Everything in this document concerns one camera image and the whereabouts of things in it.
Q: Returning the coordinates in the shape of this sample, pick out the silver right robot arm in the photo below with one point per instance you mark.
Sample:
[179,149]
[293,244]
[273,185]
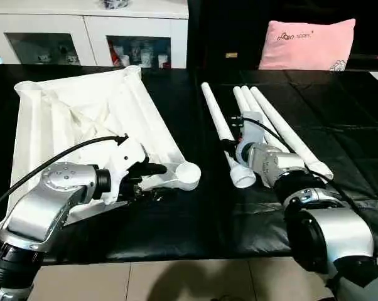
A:
[327,232]

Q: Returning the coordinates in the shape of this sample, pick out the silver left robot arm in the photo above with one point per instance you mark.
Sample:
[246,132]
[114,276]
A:
[44,213]

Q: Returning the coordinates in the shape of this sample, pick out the white glass-door cabinet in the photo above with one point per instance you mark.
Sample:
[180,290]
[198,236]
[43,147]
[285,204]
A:
[82,25]

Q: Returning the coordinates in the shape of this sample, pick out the black cabinet with gold label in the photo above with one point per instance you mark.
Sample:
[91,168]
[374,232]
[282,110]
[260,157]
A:
[226,31]

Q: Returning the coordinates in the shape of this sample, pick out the black work mat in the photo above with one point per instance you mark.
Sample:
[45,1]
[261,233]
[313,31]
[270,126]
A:
[176,219]

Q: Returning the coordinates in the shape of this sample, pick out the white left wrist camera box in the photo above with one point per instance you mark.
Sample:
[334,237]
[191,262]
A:
[123,163]

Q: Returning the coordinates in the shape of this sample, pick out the red bottle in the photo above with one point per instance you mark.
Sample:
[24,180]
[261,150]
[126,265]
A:
[115,56]

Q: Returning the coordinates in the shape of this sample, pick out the dark patterned ornament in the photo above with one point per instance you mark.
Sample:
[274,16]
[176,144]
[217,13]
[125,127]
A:
[115,4]

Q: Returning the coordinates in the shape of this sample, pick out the pink pillow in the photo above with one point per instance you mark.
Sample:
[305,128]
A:
[308,44]

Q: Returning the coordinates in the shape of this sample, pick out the white plastic table top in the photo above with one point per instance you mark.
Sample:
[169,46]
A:
[82,113]

